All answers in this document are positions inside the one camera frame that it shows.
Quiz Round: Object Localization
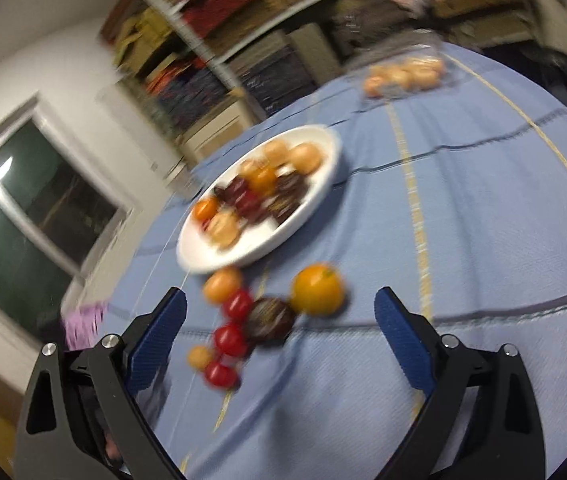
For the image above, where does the spotted yellow passion fruit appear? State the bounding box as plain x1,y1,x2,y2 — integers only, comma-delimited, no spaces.
262,140,291,167

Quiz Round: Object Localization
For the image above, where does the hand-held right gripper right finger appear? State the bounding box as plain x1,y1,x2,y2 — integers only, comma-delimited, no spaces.
373,286,548,480

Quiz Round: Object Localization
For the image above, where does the metal storage shelf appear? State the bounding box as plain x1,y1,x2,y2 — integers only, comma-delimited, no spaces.
98,0,554,161

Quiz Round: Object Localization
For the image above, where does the stack of dark flat boxes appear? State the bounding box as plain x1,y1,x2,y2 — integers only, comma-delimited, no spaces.
234,45,334,116

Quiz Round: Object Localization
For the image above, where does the small yellow fruit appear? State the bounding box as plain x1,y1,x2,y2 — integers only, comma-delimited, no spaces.
187,345,216,372

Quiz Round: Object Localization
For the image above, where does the large mandarin orange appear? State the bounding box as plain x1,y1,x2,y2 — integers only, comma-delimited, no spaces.
290,262,348,317

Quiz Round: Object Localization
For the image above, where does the blue checked tablecloth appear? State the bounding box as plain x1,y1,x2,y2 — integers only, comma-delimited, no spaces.
134,42,567,480

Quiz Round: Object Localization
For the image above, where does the large purple plum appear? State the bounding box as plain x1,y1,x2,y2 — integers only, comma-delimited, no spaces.
214,177,257,208

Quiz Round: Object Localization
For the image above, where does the smooth yellow passion fruit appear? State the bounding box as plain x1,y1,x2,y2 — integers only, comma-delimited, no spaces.
288,142,325,176

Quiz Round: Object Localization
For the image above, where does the clear plastic fruit box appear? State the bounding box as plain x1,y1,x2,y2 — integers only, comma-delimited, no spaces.
361,42,457,102

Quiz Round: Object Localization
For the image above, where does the white oval plate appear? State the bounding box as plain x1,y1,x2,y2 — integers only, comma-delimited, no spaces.
176,124,343,275

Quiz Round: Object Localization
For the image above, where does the purple patterned cloth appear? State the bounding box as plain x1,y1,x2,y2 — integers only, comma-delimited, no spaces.
62,301,109,351

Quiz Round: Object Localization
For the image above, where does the small orange tomato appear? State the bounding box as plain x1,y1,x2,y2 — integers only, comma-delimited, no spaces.
192,197,222,223

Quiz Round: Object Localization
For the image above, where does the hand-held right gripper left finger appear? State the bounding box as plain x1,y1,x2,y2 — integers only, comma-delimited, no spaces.
15,287,188,480

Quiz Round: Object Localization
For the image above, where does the orange-yellow passion fruit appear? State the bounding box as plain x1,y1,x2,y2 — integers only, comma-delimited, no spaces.
202,266,244,305

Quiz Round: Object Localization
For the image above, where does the stack of red patterned boxes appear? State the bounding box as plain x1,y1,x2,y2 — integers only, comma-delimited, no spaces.
144,0,264,96

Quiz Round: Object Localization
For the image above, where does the dark wrinkled passion fruit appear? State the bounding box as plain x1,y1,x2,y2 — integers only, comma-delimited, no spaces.
276,171,311,202
266,195,304,225
244,297,298,347

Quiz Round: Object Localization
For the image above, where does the dark window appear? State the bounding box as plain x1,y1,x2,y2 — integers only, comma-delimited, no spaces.
0,105,137,346

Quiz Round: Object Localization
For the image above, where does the red cherry tomato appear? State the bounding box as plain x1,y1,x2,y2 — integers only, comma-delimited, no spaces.
221,289,255,323
212,323,249,359
204,361,241,391
236,194,267,221

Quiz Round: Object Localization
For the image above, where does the large yellow passion fruit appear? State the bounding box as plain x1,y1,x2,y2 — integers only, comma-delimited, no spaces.
206,211,244,250

